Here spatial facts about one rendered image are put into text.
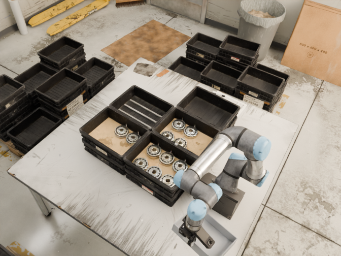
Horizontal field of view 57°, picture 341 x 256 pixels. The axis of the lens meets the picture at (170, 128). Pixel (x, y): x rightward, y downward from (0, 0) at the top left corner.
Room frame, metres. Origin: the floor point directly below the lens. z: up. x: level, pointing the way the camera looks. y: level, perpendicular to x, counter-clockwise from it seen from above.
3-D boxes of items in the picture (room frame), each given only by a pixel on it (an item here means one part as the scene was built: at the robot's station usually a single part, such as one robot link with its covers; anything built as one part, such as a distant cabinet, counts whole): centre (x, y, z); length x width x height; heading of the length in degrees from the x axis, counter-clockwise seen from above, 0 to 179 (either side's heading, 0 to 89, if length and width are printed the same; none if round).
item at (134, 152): (1.20, 0.05, 0.87); 0.40 x 0.30 x 0.11; 57
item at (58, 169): (1.48, 0.03, 0.35); 1.60 x 1.60 x 0.70; 61
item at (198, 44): (3.21, -0.36, 0.31); 0.40 x 0.30 x 0.34; 61
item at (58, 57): (2.77, 1.20, 0.37); 0.40 x 0.30 x 0.45; 151
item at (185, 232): (0.62, -0.12, 1.21); 0.09 x 0.08 x 0.12; 52
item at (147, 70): (2.38, 0.28, 0.71); 0.22 x 0.19 x 0.01; 61
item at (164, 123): (1.45, -0.11, 0.87); 0.40 x 0.30 x 0.11; 57
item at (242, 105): (1.98, -0.46, 0.70); 0.33 x 0.23 x 0.01; 61
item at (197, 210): (0.62, -0.13, 1.37); 0.09 x 0.08 x 0.11; 144
